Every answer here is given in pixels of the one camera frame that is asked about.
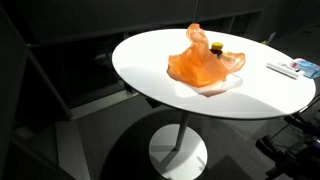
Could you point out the orange plastic bag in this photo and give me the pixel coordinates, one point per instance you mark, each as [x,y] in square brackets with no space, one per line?
[197,66]

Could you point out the dark bottle with yellow cap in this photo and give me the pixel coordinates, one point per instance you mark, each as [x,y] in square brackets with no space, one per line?
[216,48]

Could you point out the white flat remote box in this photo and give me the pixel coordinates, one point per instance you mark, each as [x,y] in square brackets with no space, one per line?
[285,69]

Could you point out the blue tissue packet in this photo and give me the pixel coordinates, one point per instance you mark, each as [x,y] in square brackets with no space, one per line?
[311,70]

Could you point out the white round pedestal table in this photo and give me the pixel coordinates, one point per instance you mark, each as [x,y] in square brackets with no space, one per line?
[254,93]

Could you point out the black camera tripod stand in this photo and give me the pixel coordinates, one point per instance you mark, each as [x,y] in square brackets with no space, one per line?
[299,161]

